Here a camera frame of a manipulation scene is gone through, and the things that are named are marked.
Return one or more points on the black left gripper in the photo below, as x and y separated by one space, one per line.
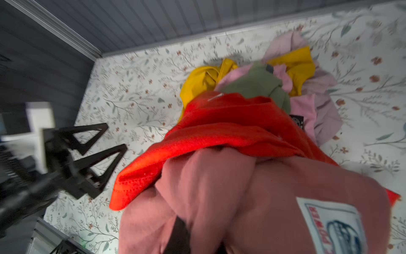
34 173

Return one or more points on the light pink cloth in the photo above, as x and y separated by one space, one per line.
307 83

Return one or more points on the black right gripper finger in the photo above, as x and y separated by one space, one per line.
179 241

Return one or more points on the red cloth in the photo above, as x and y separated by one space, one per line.
228 149

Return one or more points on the yellow cloth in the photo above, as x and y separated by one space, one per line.
205 79

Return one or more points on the dusty pink patched cloth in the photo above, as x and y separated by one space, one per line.
316 227

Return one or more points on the olive green cloth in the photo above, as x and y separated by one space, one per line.
259 80

